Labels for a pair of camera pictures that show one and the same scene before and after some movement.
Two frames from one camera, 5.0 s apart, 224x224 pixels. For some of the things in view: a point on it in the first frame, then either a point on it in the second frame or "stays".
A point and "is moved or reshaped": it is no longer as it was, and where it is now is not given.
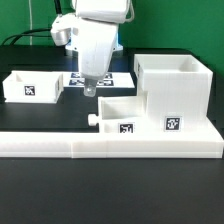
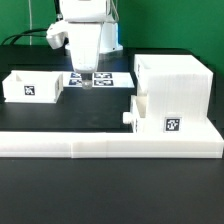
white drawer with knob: [121, 115] is moved or reshaped
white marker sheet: [113, 80] stays
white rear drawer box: [33, 86] stays
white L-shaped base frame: [186, 144] stays
